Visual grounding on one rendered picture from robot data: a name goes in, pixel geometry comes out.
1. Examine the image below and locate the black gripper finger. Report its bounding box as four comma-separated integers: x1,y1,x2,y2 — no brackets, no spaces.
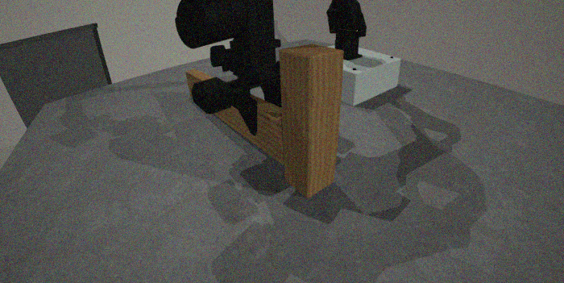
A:
260,85,281,107
232,98,257,136

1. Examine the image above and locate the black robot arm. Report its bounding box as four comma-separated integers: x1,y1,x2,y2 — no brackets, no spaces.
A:
175,0,367,73

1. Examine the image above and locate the wooden post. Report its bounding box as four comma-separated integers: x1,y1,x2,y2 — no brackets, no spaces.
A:
279,44,344,198

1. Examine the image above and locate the wooden side rail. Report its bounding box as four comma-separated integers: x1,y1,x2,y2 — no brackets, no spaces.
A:
185,69,284,165

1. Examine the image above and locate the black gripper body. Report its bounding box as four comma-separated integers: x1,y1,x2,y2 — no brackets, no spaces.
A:
191,32,281,114

